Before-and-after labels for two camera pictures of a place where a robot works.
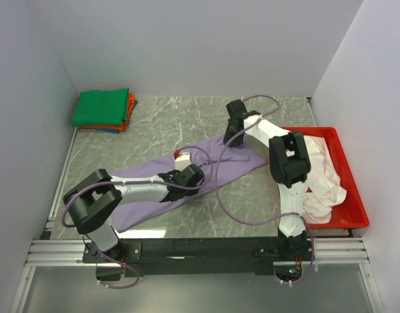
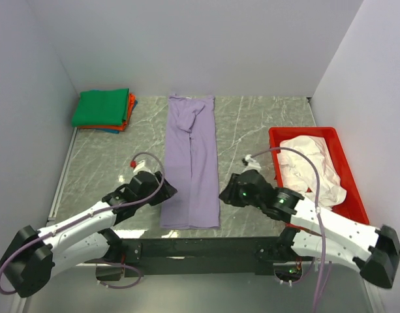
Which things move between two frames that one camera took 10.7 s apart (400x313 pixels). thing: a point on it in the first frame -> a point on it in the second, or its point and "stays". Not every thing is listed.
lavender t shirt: x=220 y=163 -> x=191 y=164
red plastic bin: x=352 y=212 stays
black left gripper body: x=190 y=192 -> x=164 y=193
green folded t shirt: x=106 y=107 stays
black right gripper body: x=230 y=132 -> x=236 y=197
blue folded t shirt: x=117 y=132 stays
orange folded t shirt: x=131 y=101 stays
